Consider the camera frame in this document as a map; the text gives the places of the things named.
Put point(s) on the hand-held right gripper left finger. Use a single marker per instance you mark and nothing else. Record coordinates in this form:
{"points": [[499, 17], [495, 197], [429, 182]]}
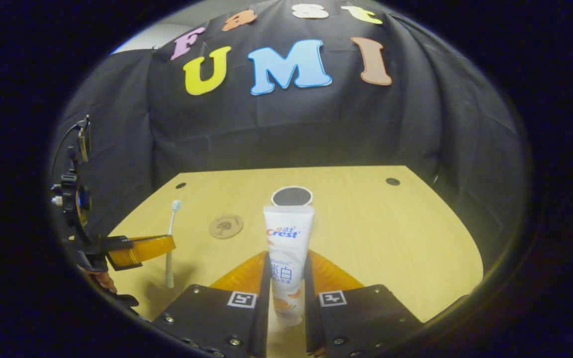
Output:
{"points": [[262, 298]]}

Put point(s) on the black backdrop cloth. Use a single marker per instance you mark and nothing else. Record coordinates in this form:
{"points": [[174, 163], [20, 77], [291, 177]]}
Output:
{"points": [[266, 129]]}

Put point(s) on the round wooden coaster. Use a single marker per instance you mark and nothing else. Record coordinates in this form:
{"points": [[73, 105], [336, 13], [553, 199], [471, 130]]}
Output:
{"points": [[226, 226]]}

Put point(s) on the white toothbrush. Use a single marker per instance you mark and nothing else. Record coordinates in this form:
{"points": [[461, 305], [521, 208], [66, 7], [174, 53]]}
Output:
{"points": [[169, 271]]}

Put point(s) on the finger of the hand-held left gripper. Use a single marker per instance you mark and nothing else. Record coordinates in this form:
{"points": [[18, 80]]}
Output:
{"points": [[137, 250]]}

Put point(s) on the white toothpaste tube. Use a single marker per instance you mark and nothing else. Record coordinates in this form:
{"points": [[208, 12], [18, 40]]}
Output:
{"points": [[289, 248]]}

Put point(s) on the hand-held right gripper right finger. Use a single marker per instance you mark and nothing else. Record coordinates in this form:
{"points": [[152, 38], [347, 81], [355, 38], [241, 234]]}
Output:
{"points": [[310, 308]]}

